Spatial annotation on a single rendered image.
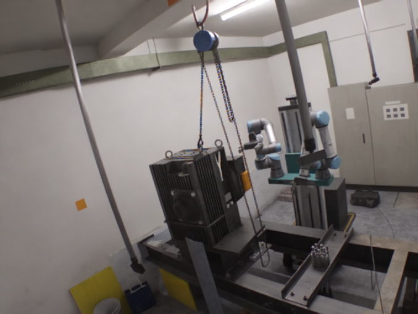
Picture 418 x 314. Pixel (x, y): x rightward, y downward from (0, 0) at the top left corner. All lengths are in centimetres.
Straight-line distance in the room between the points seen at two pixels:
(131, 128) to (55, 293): 188
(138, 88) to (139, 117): 33
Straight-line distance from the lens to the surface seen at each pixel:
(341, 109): 453
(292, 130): 283
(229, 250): 216
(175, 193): 221
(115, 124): 301
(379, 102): 437
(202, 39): 194
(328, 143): 241
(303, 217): 315
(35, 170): 269
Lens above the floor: 205
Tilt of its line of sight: 12 degrees down
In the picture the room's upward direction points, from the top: 14 degrees counter-clockwise
